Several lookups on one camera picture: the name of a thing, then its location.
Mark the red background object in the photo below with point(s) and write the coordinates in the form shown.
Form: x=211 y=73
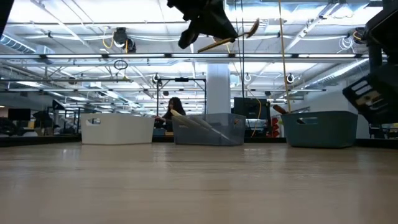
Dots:
x=275 y=127

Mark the teal plastic bin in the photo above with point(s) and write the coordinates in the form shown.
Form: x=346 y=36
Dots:
x=323 y=133

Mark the black rig post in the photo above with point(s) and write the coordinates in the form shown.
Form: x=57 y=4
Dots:
x=374 y=62

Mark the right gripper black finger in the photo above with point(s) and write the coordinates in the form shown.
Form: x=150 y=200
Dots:
x=390 y=93

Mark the grey translucent plastic bin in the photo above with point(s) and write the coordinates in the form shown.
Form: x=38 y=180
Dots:
x=236 y=130

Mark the gold metal spoon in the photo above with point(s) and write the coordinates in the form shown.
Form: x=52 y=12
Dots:
x=254 y=27

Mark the person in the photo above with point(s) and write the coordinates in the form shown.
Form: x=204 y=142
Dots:
x=175 y=107

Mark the white building column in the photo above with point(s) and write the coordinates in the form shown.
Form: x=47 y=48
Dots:
x=218 y=90

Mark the dark background monitor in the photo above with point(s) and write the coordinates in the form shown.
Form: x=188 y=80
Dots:
x=19 y=115

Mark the white plastic bin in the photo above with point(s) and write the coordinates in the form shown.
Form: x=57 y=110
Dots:
x=118 y=130

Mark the black monitor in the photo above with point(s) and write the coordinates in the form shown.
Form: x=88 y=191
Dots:
x=248 y=107

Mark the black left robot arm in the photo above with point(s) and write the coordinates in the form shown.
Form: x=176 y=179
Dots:
x=4 y=12

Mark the long ceiling light strip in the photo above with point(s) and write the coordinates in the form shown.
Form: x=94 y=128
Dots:
x=77 y=56

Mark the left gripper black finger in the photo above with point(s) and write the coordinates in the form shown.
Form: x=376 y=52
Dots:
x=222 y=28

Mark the dark wooden spoon with label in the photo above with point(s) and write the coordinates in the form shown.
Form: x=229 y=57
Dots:
x=279 y=109

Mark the black metal frame stand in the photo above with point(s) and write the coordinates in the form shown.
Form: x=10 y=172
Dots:
x=182 y=80

